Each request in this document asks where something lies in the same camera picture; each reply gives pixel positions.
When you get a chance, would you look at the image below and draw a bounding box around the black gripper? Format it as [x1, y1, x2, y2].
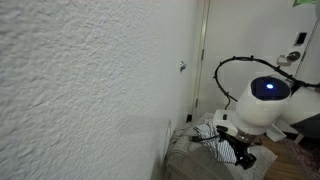
[215, 124, 258, 171]

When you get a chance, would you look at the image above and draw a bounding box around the black power cord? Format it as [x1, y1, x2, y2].
[189, 132, 222, 144]

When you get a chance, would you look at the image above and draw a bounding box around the grey white striped cloth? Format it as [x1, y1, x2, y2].
[194, 119, 238, 164]

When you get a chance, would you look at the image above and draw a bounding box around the pale wooden chair leg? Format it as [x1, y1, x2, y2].
[293, 133, 306, 145]

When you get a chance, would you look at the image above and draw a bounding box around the red patterned rug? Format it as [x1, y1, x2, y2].
[282, 138, 320, 180]

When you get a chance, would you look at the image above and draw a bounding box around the white door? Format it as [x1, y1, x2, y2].
[199, 0, 320, 134]

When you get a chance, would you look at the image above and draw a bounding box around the black door keypad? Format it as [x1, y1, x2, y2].
[293, 31, 308, 47]

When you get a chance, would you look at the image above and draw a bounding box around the green paper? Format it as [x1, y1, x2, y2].
[292, 0, 320, 8]

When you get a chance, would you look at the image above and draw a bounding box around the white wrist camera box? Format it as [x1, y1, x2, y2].
[212, 109, 240, 129]

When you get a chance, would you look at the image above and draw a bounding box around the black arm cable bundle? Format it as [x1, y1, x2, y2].
[213, 55, 320, 110]

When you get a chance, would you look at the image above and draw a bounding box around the round metal wall door stop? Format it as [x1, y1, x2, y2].
[178, 60, 187, 73]

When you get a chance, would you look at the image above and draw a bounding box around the silver door handle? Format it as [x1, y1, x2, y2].
[276, 50, 301, 66]

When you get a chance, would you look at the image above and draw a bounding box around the white door frame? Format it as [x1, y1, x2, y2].
[190, 0, 212, 121]

